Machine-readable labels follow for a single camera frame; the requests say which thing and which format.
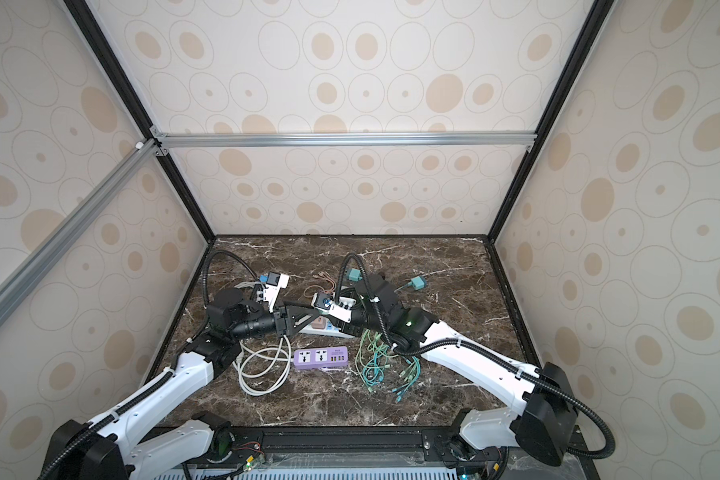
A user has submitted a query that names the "pink charger plug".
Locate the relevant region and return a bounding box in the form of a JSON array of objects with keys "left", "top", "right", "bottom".
[{"left": 310, "top": 317, "right": 327, "bottom": 330}]

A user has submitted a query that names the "white blue power strip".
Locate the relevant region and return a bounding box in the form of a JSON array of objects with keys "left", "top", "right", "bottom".
[{"left": 295, "top": 292, "right": 357, "bottom": 338}]

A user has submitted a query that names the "pink charger cable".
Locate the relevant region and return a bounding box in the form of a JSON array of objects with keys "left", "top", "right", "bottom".
[{"left": 302, "top": 268, "right": 340, "bottom": 300}]

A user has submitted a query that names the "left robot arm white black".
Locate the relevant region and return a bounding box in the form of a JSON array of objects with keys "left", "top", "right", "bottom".
[{"left": 39, "top": 250, "right": 351, "bottom": 479}]

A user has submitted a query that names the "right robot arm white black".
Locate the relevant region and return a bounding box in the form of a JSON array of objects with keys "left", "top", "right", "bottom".
[{"left": 327, "top": 253, "right": 617, "bottom": 466}]

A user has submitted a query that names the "teal charger plug far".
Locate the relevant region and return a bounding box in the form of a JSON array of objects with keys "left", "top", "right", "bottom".
[{"left": 346, "top": 268, "right": 363, "bottom": 283}]

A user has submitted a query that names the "teal charger plug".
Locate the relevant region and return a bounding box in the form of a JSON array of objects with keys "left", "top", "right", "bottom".
[
  {"left": 396, "top": 276, "right": 427, "bottom": 292},
  {"left": 346, "top": 268, "right": 363, "bottom": 283}
]

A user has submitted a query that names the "teal charger plug right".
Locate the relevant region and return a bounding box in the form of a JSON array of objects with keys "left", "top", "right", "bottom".
[{"left": 396, "top": 276, "right": 427, "bottom": 292}]

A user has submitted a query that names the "purple power strip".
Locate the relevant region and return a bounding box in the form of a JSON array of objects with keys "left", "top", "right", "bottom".
[{"left": 293, "top": 346, "right": 349, "bottom": 370}]

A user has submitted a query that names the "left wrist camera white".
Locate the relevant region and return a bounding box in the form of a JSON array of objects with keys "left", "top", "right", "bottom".
[{"left": 259, "top": 272, "right": 290, "bottom": 312}]

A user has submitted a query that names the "green teal cable bundle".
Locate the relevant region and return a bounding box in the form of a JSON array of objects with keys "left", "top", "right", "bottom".
[{"left": 355, "top": 326, "right": 424, "bottom": 404}]

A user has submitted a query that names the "white power cord coil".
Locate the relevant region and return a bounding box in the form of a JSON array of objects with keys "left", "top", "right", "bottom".
[{"left": 230, "top": 332, "right": 293, "bottom": 398}]

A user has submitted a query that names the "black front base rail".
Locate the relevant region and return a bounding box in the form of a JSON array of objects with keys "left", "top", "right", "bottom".
[{"left": 95, "top": 424, "right": 601, "bottom": 480}]

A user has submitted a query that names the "silver aluminium rail back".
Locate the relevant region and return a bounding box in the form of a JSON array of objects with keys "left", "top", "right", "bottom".
[{"left": 157, "top": 131, "right": 536, "bottom": 148}]

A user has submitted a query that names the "silver aluminium rail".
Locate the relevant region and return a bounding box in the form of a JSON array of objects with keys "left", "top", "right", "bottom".
[
  {"left": 0, "top": 139, "right": 157, "bottom": 328},
  {"left": 157, "top": 131, "right": 536, "bottom": 148}
]

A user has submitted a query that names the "silver aluminium rail left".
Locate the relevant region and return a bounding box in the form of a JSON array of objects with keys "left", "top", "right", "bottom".
[{"left": 0, "top": 139, "right": 157, "bottom": 328}]

